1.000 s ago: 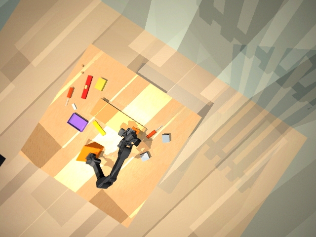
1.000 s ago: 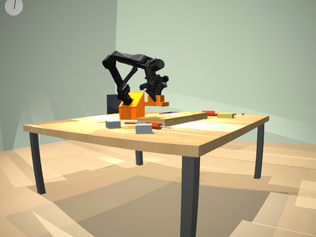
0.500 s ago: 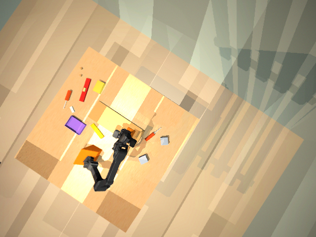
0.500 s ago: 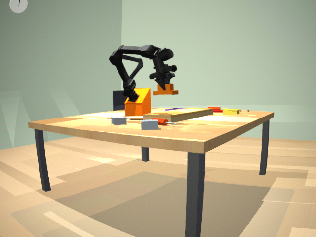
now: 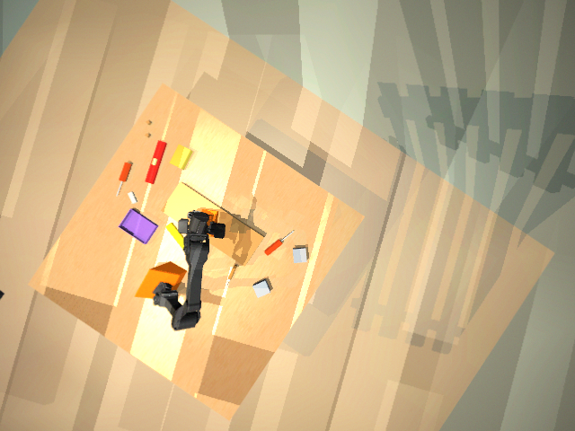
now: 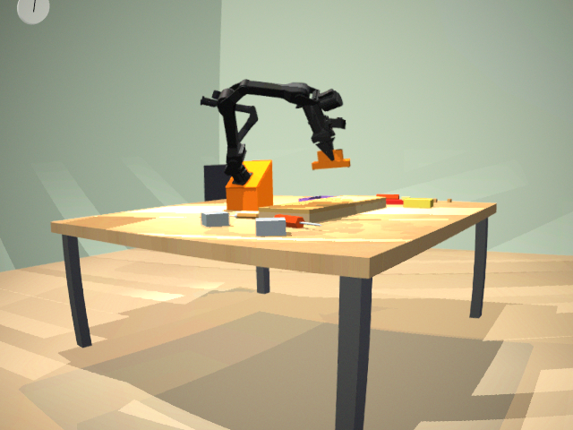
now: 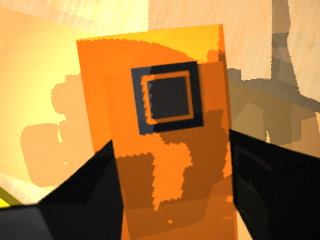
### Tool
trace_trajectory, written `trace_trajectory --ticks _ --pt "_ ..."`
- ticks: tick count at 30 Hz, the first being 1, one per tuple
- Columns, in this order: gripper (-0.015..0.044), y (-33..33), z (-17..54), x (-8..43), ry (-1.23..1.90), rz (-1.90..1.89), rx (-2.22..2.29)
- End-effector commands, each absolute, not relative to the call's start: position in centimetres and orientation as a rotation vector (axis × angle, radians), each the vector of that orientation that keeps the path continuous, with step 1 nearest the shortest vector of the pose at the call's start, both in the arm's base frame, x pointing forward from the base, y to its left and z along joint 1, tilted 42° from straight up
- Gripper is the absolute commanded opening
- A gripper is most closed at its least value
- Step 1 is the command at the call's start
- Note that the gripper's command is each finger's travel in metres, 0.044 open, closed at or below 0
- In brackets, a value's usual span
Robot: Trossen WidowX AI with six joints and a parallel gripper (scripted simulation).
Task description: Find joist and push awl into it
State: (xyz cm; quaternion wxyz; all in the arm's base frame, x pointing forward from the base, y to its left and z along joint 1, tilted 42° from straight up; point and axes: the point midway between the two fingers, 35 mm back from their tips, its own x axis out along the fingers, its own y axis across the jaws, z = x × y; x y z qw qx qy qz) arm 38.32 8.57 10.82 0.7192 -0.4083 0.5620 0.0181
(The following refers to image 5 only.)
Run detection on purple rectangular tray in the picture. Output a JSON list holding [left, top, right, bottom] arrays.
[[118, 208, 159, 244]]

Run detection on yellow flat bar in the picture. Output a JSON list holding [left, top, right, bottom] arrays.
[[165, 223, 184, 249]]

